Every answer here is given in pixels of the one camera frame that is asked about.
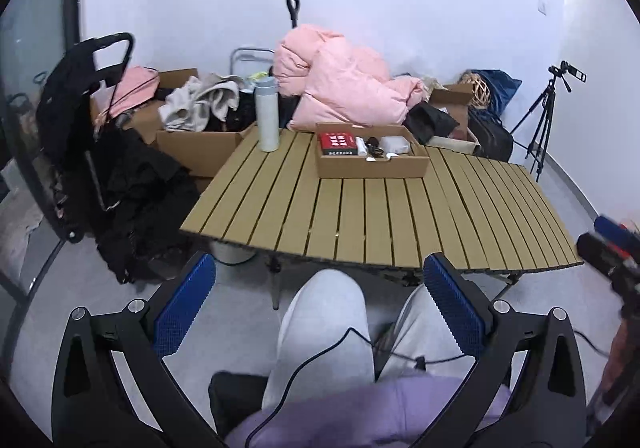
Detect black clothes pile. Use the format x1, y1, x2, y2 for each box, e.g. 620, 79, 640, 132
91, 124, 202, 285

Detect person's white pants legs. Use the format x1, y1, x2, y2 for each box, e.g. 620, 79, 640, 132
261, 269, 502, 411

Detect pink backpack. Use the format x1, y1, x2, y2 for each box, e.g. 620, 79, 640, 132
94, 66, 161, 125

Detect cardboard tray box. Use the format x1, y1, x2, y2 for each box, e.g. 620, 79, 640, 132
314, 123, 431, 179

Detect black stroller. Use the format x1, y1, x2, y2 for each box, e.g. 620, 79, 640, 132
36, 32, 136, 245

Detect cardboard box with flap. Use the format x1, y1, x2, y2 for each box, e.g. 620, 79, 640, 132
429, 83, 476, 139

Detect black camera tripod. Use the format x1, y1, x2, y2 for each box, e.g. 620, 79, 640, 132
509, 60, 588, 183

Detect blue bag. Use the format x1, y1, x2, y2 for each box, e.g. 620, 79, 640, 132
470, 68, 524, 119

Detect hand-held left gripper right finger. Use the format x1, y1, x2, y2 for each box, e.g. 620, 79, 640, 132
414, 252, 588, 448

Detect metal chair frame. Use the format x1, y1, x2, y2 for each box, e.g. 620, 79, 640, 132
229, 47, 276, 81

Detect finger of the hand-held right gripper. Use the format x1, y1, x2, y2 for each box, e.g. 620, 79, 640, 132
593, 215, 627, 243
576, 233, 620, 279

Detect black jacket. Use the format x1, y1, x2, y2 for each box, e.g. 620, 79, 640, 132
403, 100, 461, 145

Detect black bag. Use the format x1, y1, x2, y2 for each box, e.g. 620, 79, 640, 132
467, 110, 515, 163

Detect beige hoodie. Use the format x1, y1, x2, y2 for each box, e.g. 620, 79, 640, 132
159, 74, 241, 133

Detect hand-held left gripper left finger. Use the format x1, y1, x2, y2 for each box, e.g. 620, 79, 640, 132
50, 250, 224, 448

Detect pink down quilt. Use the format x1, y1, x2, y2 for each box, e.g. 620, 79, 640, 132
272, 25, 427, 131

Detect black chair seat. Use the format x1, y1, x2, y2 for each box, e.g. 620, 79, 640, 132
208, 372, 271, 440

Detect person's purple hoodie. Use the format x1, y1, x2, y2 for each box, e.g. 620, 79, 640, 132
225, 374, 512, 448

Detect wicker basket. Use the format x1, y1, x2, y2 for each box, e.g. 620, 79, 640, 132
459, 71, 494, 110

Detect large cardboard box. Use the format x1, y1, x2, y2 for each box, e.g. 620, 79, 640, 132
154, 122, 259, 179

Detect slatted folding table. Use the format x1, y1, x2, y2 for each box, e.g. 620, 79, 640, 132
179, 127, 585, 311

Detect red printed box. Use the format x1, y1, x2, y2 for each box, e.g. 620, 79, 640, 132
319, 133, 359, 157

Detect black cable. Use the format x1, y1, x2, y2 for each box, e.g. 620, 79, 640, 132
244, 327, 482, 448

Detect black clothes in box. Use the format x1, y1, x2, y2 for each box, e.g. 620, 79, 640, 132
219, 92, 259, 133

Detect white water bottle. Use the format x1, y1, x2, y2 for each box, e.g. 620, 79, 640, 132
253, 76, 280, 153

